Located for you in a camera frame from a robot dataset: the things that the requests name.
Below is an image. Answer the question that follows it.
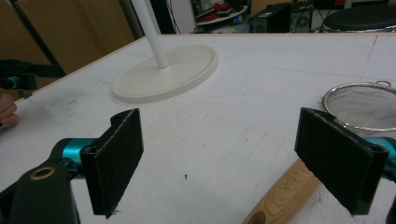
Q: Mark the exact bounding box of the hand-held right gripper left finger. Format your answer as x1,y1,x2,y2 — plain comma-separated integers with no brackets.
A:
79,107,145,218

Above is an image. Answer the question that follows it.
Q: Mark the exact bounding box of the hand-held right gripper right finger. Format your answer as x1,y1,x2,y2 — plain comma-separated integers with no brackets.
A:
293,106,390,217

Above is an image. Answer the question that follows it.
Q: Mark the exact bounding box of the white gridded mat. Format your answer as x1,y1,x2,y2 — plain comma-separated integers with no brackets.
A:
0,34,396,224

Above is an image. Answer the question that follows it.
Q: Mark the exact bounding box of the white hook rack stand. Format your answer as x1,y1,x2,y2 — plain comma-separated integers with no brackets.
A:
111,0,219,105

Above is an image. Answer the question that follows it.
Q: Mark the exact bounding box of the black metal stand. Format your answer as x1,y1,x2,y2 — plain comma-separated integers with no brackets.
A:
0,0,66,78

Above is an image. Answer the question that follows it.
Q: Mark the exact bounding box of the black round stool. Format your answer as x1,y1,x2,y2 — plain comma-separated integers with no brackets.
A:
320,3,396,34

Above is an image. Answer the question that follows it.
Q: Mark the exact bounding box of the black computer tower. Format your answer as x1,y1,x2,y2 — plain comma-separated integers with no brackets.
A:
248,2,316,35

